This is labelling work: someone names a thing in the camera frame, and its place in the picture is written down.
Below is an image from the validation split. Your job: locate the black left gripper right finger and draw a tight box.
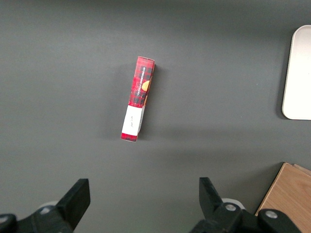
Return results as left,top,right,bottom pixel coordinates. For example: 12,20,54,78
188,177,302,233

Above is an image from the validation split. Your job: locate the red tartan shortbread box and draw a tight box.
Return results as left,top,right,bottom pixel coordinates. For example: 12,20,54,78
120,56,156,143

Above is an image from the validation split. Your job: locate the beige plastic tray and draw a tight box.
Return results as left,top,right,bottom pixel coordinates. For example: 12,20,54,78
281,24,311,120

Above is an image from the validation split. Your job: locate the wooden drawer cabinet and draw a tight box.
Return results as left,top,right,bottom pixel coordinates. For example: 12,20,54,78
255,162,311,233

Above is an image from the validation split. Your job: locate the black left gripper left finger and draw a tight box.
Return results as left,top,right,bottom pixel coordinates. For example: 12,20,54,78
0,179,91,233

